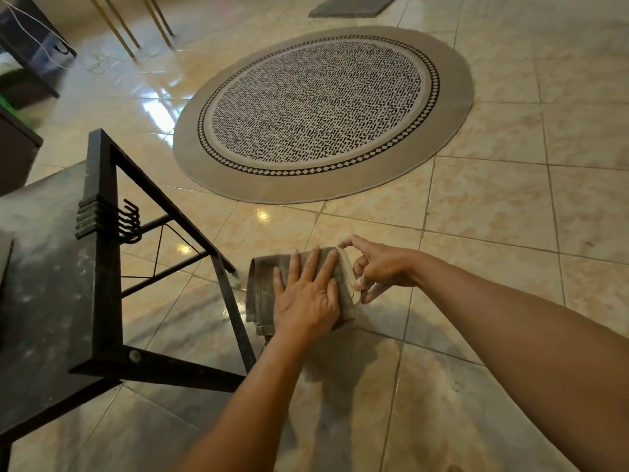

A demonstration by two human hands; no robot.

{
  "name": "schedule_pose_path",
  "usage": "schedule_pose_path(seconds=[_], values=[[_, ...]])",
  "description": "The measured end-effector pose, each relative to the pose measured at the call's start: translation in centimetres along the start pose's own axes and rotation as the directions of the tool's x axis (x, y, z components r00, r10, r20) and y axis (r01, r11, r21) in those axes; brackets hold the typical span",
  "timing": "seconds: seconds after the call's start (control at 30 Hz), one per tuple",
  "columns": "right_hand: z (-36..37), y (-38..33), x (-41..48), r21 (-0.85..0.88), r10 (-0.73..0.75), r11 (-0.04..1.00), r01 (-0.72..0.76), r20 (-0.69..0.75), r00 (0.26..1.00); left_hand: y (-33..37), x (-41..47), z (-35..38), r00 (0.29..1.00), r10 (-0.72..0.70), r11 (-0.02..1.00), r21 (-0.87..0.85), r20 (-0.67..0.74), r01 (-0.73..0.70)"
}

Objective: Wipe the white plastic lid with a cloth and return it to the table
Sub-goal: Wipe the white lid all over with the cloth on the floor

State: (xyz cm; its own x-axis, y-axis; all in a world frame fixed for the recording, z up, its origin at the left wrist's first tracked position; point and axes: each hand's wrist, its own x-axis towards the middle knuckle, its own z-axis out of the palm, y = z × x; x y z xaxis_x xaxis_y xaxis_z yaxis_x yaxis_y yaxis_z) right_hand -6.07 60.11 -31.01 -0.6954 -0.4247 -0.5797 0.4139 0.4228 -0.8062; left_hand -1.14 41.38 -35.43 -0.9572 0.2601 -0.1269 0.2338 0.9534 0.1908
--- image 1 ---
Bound person's left hand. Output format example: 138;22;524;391
272;247;341;341

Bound person's right hand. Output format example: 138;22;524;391
338;235;424;305

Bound grey-brown cleaning cloth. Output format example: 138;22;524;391
245;247;358;338

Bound person's right forearm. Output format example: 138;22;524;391
415;250;629;472

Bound person's left forearm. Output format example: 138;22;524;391
179;331;308;472

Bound round patterned beige rug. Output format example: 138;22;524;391
172;26;475;205

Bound black metal hook set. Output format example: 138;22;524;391
75;195;143;244

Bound grey rectangular doormat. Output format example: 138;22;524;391
308;0;402;19

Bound dark brown cabinet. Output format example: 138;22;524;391
0;107;44;197

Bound gold metal chair legs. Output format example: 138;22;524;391
87;0;176;62

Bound black low shelf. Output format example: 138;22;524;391
0;0;78;99

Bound black metal frame table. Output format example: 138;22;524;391
0;128;257;472

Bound white cable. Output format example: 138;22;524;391
9;0;74;71

